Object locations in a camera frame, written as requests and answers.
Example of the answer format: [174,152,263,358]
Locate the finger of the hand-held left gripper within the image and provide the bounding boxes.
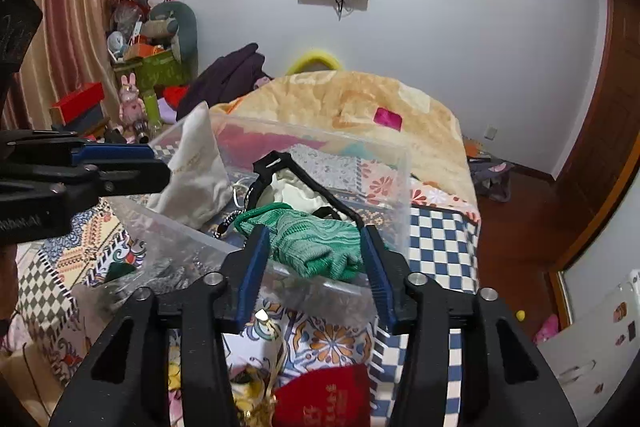
[0,129,157,168]
[0,158,172,198]

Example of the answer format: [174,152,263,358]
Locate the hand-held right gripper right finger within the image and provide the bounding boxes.
[359,225,581,427]

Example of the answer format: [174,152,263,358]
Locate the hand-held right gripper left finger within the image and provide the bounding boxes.
[47,225,273,427]

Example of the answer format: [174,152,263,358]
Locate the clear plastic storage bin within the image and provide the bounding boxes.
[107,114,414,324]

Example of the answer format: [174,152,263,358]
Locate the white drawstring pouch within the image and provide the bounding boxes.
[146,102,236,230]

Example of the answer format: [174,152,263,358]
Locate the green knit cloth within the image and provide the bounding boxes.
[234,203,366,282]

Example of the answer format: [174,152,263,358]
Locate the dark flat box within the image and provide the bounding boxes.
[64,107,112,136]

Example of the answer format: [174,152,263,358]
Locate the pink bunny toy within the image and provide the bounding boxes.
[118,74,151,138]

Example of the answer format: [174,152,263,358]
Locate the light green bottle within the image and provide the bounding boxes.
[142,89,162,130]

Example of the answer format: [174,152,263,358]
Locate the red box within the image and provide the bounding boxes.
[50,82,106,126]

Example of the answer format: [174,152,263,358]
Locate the red cloth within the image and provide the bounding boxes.
[162,86,191,108]

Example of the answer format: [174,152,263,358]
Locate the white cloth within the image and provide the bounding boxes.
[260,169,327,214]

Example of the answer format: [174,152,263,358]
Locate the green cardboard box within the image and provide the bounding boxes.
[114,52,194,96]

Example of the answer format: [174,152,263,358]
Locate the dark green cloth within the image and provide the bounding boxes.
[104,261,142,284]

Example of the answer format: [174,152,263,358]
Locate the gold foil ornament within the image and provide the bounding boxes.
[230,366,277,427]

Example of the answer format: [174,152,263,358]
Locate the pile of toys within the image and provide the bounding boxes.
[105,0,152,58]

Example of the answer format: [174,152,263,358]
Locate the dark purple clothing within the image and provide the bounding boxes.
[176,43,266,120]

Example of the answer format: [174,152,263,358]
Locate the red fabric pouch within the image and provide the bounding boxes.
[272,364,372,427]

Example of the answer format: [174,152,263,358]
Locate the grey green plush toy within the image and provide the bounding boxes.
[142,1,199,64]

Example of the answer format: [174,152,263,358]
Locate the pink card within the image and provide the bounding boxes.
[374,108,404,130]

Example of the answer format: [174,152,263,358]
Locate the pink slipper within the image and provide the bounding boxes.
[532,314,559,346]

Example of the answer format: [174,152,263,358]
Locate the orange quilt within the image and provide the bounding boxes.
[210,71,476,208]

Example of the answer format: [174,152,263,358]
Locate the white cabinet with stickers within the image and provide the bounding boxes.
[537,269,640,427]

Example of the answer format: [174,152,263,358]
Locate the brown wooden door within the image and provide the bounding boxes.
[549,0,640,269]

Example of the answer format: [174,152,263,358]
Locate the black white braided cord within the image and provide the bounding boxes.
[215,187,251,239]

